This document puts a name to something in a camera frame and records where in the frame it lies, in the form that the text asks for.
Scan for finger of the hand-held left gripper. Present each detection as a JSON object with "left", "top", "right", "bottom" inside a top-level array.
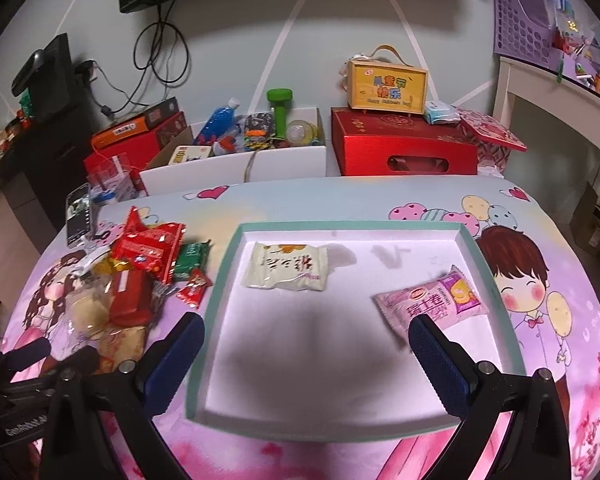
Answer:
[
  {"left": 55, "top": 345, "right": 102, "bottom": 380},
  {"left": 0, "top": 337, "right": 52, "bottom": 370}
]

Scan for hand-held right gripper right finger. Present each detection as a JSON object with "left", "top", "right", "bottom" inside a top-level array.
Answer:
[{"left": 409, "top": 316, "right": 586, "bottom": 480}]

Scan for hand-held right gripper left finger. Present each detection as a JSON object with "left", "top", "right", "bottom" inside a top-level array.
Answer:
[{"left": 37, "top": 312, "right": 206, "bottom": 480}]

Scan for yellow cake clear packet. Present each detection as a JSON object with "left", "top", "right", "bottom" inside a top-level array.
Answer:
[{"left": 97, "top": 325, "right": 148, "bottom": 368}]

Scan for clear packet of pale pastry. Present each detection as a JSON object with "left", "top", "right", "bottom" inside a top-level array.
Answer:
[{"left": 62, "top": 280, "right": 116, "bottom": 346}]

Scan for pink cake roll packet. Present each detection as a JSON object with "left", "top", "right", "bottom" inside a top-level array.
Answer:
[{"left": 372, "top": 266, "right": 490, "bottom": 342}]

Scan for small red candy packet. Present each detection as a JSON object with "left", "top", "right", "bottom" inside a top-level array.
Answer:
[{"left": 176, "top": 268, "right": 213, "bottom": 309}]

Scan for red brown snack packet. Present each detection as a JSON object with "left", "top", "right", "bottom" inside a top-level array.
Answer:
[{"left": 109, "top": 270, "right": 156, "bottom": 326}]

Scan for yellow transparent snack packet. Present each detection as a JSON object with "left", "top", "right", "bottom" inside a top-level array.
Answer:
[{"left": 92, "top": 255, "right": 123, "bottom": 277}]

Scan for dark green snack packet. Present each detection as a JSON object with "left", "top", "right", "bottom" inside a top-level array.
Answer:
[{"left": 172, "top": 241, "right": 212, "bottom": 281}]

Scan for red heart print snack packet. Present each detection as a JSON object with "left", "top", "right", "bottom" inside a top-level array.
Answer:
[{"left": 111, "top": 207, "right": 187, "bottom": 286}]

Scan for clear plastic tray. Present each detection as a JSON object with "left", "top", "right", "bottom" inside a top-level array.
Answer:
[{"left": 186, "top": 221, "right": 527, "bottom": 445}]

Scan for cream snack packet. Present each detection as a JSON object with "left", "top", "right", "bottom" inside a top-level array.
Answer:
[{"left": 243, "top": 241, "right": 328, "bottom": 292}]

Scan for smartphone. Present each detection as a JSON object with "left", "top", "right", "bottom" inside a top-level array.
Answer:
[{"left": 66, "top": 183, "right": 94, "bottom": 247}]

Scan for clear plastic box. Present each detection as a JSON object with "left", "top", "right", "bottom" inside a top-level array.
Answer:
[{"left": 87, "top": 154, "right": 137, "bottom": 202}]

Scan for dark cabinet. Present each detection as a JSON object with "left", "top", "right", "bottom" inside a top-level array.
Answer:
[{"left": 0, "top": 119, "right": 98, "bottom": 226}]

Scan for cartoon printed blanket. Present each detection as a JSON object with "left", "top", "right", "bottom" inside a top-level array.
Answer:
[{"left": 0, "top": 175, "right": 600, "bottom": 480}]

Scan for small white and yellow box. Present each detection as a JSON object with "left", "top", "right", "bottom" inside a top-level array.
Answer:
[{"left": 169, "top": 146, "right": 213, "bottom": 166}]

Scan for red cardboard box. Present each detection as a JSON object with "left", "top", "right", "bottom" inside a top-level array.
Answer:
[{"left": 83, "top": 110, "right": 192, "bottom": 187}]

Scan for brown cardboard box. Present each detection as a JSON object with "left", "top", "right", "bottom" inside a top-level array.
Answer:
[{"left": 570, "top": 182, "right": 600, "bottom": 263}]

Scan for white cardboard box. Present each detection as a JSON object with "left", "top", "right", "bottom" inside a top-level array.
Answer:
[{"left": 140, "top": 107, "right": 328, "bottom": 196}]

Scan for large red gift box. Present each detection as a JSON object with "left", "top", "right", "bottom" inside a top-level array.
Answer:
[{"left": 330, "top": 107, "right": 479, "bottom": 177}]

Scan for orange flat box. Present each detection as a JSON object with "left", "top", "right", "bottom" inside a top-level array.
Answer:
[{"left": 92, "top": 114, "right": 149, "bottom": 149}]

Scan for blue bottle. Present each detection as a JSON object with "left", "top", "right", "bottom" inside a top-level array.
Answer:
[{"left": 195, "top": 99, "right": 241, "bottom": 146}]

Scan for pink and red patterned box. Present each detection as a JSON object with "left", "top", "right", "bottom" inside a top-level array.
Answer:
[{"left": 455, "top": 108, "right": 528, "bottom": 167}]

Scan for dark patterned pouch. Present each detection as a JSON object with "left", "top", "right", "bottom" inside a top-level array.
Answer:
[{"left": 244, "top": 112, "right": 277, "bottom": 151}]

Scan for dark flat box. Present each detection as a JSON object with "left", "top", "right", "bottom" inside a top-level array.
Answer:
[{"left": 145, "top": 97, "right": 182, "bottom": 131}]

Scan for light blue tissue pack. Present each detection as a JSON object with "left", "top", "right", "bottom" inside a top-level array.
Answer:
[{"left": 424, "top": 101, "right": 462, "bottom": 125}]

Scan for green dumbbell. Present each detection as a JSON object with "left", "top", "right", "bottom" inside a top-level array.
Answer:
[{"left": 266, "top": 88, "right": 293, "bottom": 138}]

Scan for black device on stand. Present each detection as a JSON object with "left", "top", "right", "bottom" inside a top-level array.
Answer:
[{"left": 12, "top": 34, "right": 77, "bottom": 122}]

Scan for white desk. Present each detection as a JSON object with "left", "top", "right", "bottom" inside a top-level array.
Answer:
[{"left": 490, "top": 55, "right": 600, "bottom": 186}]

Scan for purple perforated file basket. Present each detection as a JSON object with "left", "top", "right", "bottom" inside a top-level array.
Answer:
[{"left": 492, "top": 0, "right": 563, "bottom": 67}]

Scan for braided string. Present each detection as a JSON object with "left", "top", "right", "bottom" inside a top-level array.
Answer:
[{"left": 242, "top": 149, "right": 262, "bottom": 184}]

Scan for wall power adapter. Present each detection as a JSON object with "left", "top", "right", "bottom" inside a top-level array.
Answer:
[{"left": 75, "top": 60, "right": 101, "bottom": 84}]

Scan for yellow wooden box with handle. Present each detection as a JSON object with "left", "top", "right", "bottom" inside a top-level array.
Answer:
[{"left": 345, "top": 46, "right": 429, "bottom": 113}]

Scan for black cables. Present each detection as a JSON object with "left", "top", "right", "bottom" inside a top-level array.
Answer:
[{"left": 96, "top": 2, "right": 191, "bottom": 116}]

